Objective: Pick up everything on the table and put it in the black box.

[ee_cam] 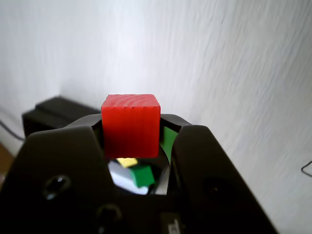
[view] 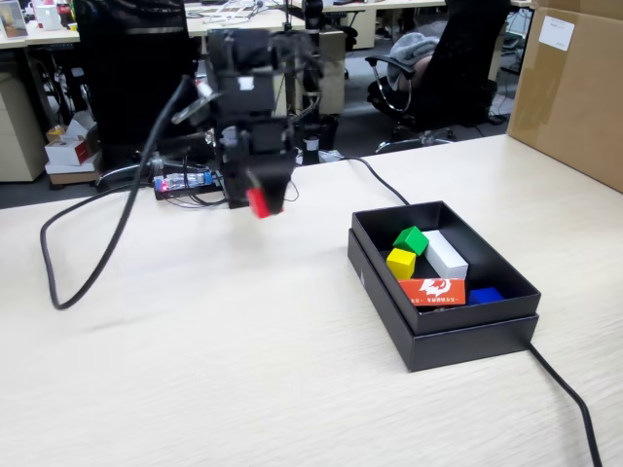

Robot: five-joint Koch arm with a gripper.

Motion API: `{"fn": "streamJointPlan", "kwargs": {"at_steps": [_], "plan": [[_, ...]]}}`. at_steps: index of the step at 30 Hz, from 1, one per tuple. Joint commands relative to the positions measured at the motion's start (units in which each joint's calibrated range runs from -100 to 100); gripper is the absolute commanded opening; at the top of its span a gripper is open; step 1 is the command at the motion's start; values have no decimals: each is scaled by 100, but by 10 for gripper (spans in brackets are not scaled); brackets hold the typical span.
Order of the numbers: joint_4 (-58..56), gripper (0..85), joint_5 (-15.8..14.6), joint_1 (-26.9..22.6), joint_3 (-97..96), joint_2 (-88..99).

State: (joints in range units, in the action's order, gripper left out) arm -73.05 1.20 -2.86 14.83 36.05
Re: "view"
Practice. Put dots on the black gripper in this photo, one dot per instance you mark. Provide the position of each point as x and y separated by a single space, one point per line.
258 143

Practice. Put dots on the red wooden cube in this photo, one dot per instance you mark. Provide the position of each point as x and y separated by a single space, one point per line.
258 202

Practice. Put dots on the green wooden cube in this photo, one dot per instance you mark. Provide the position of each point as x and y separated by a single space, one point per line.
411 240

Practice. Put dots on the yellow wooden cube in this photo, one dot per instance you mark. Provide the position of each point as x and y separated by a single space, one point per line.
400 265

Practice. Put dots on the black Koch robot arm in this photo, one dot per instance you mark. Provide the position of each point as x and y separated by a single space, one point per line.
238 58

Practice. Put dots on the white rectangular box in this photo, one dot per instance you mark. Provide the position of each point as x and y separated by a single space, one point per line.
445 258

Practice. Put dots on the orange printed card box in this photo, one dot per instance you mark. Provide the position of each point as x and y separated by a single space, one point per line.
433 292

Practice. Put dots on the black cardboard box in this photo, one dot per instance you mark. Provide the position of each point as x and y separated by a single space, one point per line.
482 316

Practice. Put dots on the black open box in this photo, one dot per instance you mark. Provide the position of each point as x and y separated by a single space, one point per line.
467 350

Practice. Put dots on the large brown cardboard box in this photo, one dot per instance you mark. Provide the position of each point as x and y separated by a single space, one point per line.
574 97

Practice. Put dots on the black stand pole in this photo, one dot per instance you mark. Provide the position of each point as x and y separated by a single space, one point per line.
311 141

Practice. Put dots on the blue controller circuit board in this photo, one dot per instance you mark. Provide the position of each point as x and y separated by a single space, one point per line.
187 181

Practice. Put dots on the beige drawer cabinet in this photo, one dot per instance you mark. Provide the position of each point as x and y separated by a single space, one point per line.
336 73
19 136
278 104

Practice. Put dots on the black mesh office chair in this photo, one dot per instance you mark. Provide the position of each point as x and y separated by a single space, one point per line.
126 73

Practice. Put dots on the white folding stand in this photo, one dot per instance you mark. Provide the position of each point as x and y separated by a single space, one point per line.
233 13

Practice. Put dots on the flat brown carton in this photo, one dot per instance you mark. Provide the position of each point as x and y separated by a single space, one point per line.
73 176

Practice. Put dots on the white and red carton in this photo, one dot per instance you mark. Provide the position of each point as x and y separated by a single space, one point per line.
68 151

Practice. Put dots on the grey jacket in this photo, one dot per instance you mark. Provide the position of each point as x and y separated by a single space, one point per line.
414 46

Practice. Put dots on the black chrome-armed office chair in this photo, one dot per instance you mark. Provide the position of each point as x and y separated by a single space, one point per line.
462 73

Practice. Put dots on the blue wooden cube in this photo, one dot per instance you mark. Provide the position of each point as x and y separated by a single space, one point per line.
486 296

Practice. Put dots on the light wooden office desk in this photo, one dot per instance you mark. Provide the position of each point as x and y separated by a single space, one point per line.
48 36

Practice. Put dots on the cola bottle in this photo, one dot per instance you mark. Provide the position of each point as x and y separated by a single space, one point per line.
64 12

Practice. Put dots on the clear acrylic sign holder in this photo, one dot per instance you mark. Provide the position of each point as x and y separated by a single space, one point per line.
13 19

